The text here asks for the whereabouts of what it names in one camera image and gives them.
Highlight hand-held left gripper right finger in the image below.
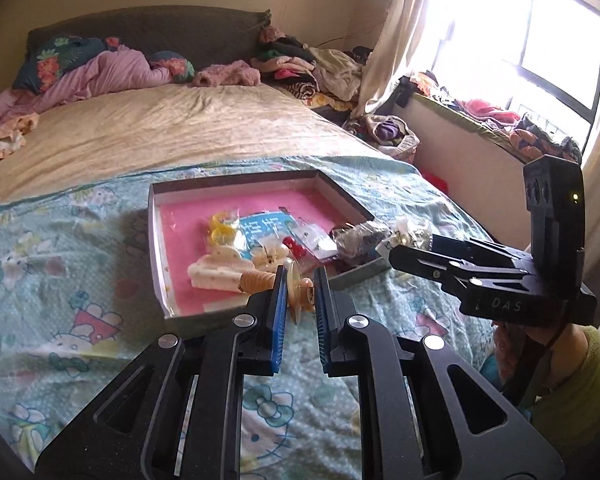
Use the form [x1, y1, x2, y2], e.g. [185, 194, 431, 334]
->
[314, 266, 566, 480]

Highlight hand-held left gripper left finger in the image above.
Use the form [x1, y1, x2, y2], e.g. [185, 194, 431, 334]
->
[35, 265, 288, 480]

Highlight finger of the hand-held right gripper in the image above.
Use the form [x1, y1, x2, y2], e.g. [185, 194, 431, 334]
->
[387, 245, 523, 293]
[432, 234, 521, 267]

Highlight clear bag of gold jewelry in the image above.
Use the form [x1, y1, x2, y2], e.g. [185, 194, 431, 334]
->
[375, 216, 433, 251]

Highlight wooden spiral hair clip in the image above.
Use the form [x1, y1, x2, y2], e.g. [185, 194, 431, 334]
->
[239, 267, 277, 295]

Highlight grey cardboard box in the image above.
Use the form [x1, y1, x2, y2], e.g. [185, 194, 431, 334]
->
[149, 170, 393, 320]

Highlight person's right hand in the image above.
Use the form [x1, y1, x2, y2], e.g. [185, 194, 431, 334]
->
[495, 322, 588, 401]

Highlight clear plastic bag of toys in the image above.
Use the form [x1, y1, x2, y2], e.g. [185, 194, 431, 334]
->
[330, 220, 386, 263]

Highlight window seat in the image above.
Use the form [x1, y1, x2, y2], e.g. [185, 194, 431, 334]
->
[405, 92, 531, 261]

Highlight yellow hair clip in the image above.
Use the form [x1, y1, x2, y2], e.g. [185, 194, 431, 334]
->
[207, 212, 241, 248]

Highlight clothes on window seat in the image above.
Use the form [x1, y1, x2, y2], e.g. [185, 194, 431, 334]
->
[410, 72, 583, 163]

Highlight bag of clothes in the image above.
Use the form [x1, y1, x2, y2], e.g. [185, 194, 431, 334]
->
[347, 112, 421, 158]

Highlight cartoon cat printed blanket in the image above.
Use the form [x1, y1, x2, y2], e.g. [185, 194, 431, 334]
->
[0, 155, 496, 480]

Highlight cream curtain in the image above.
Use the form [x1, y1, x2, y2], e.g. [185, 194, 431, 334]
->
[352, 0, 466, 116]

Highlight window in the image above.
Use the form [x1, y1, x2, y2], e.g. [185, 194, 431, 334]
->
[430, 0, 600, 171]

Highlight beige bed sheet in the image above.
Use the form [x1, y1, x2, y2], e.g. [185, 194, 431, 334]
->
[0, 82, 396, 203]

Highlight pile of clothes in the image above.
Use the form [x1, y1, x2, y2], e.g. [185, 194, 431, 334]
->
[252, 27, 376, 111]

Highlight pink fuzzy garment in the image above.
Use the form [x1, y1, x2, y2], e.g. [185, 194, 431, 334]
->
[192, 60, 262, 88]

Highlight small floral pillow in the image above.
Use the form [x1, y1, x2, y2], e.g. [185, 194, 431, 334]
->
[147, 50, 196, 83]

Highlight purple quilt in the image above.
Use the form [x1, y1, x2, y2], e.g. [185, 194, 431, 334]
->
[0, 44, 173, 118]

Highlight grey headboard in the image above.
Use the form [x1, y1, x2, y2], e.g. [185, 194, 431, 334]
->
[26, 6, 272, 68]

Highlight cream patterned clothing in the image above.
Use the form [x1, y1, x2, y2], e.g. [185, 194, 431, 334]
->
[0, 112, 41, 171]

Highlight large floral pillow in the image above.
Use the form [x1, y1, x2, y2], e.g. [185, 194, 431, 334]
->
[21, 35, 118, 93]

